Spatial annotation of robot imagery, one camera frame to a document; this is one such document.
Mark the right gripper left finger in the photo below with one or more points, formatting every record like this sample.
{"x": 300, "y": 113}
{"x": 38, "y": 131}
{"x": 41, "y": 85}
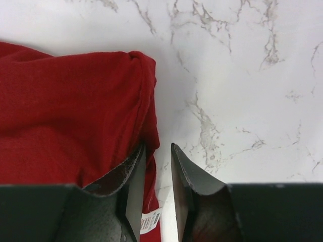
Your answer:
{"x": 109, "y": 209}

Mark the dark red t shirt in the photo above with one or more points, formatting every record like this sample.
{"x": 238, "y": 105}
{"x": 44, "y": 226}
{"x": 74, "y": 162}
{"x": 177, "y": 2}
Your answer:
{"x": 72, "y": 119}

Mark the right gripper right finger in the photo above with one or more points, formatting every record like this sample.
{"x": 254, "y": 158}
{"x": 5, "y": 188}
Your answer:
{"x": 208, "y": 209}

